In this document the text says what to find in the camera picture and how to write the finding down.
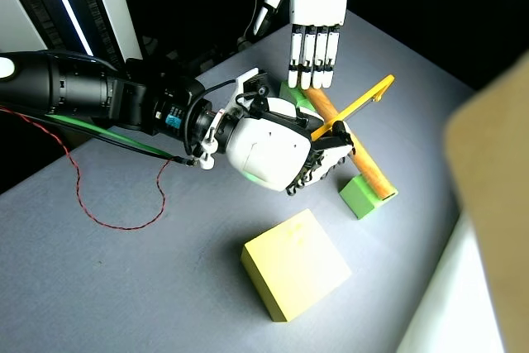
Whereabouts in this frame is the yellow foam block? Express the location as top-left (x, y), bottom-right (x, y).
top-left (240, 208), bottom-right (353, 323)

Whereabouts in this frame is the white frame with black strips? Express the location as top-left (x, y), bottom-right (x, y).
top-left (0, 0), bottom-right (144, 69)

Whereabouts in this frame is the red and black twisted cable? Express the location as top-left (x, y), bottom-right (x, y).
top-left (0, 107), bottom-right (173, 231)

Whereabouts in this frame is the yellow hacksaw with black handle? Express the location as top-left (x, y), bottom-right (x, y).
top-left (309, 74), bottom-right (397, 143)

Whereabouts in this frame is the thin white cable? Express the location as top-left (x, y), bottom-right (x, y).
top-left (229, 0), bottom-right (274, 42)

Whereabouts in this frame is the blurred brown cardboard panel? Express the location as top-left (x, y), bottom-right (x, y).
top-left (444, 49), bottom-right (529, 353)

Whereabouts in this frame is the green support block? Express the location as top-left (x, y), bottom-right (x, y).
top-left (279, 79), bottom-right (317, 112)
top-left (338, 174), bottom-right (400, 221)

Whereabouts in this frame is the brown wooden dowel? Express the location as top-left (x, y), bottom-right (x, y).
top-left (304, 87), bottom-right (400, 199)

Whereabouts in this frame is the blurred white panel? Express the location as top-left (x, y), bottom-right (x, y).
top-left (396, 212), bottom-right (508, 353)

